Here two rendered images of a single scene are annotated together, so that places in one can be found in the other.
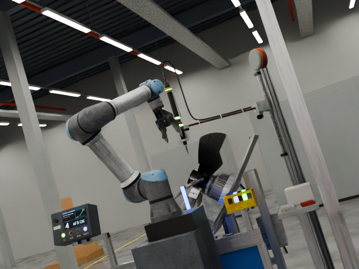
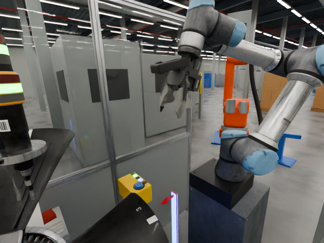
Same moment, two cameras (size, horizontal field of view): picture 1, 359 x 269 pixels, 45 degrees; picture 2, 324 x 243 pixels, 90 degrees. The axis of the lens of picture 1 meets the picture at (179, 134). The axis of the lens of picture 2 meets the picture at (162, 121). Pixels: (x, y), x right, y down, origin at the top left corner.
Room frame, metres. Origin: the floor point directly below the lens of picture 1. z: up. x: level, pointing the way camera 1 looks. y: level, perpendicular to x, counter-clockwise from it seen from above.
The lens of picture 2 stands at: (2.84, 0.31, 1.57)
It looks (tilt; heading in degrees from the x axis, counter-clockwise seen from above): 15 degrees down; 215
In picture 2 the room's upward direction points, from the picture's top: 2 degrees counter-clockwise
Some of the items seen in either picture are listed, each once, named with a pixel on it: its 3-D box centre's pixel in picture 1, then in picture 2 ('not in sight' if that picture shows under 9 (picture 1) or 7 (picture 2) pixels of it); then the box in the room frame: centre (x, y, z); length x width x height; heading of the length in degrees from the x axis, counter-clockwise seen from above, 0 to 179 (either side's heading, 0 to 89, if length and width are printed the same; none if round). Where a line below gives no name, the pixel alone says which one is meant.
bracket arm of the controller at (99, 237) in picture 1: (91, 239); not in sight; (2.58, 0.69, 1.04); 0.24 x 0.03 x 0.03; 75
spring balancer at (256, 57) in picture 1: (258, 59); not in sight; (3.02, -0.69, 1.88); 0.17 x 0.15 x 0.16; 165
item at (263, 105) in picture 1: (261, 106); not in sight; (2.99, -0.61, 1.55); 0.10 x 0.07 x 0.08; 110
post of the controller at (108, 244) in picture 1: (110, 249); not in sight; (2.56, 0.59, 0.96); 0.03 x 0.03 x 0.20; 75
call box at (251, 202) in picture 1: (240, 201); (134, 190); (2.35, -0.21, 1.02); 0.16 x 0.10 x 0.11; 75
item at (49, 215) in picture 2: (307, 203); (45, 216); (2.62, -0.61, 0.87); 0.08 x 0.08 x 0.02; 83
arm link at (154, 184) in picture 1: (155, 184); (234, 143); (2.03, 0.18, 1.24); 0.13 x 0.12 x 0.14; 45
